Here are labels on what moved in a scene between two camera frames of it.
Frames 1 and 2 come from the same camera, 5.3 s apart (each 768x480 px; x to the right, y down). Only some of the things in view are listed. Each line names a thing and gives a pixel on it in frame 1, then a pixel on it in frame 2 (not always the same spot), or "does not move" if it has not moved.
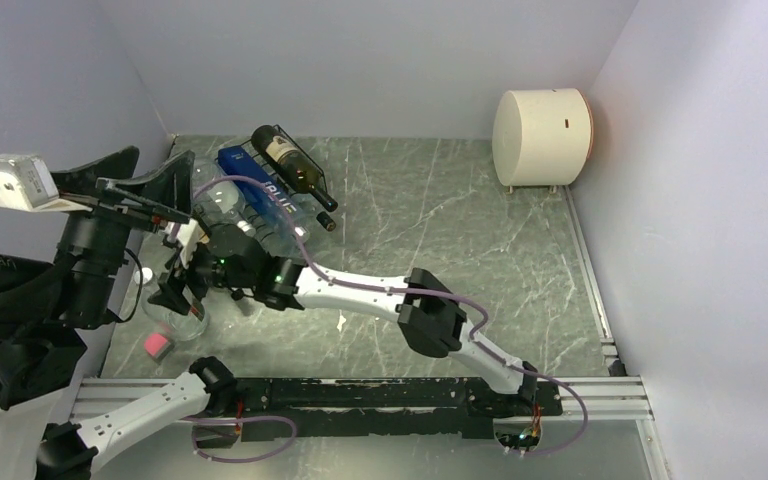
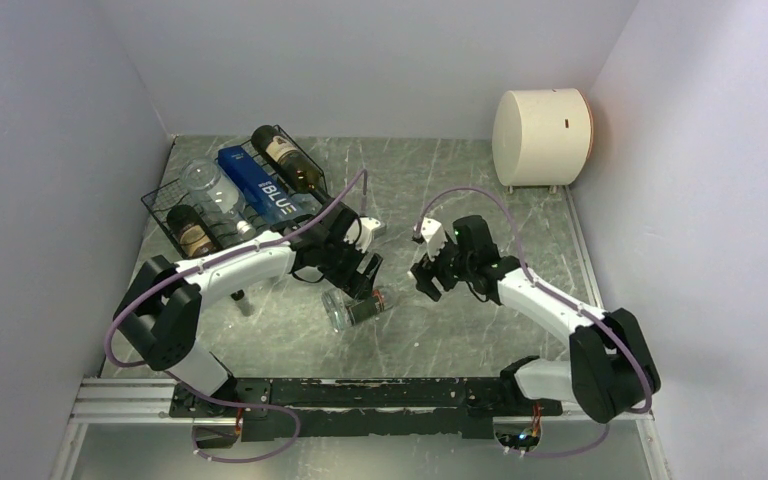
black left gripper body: [103, 235] to [340, 263]
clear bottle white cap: [219, 198] does not move
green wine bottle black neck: [292, 164] does not move
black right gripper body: [204, 272] to [448, 267]
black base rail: [370, 408] does not move
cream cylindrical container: [542, 137] does not move
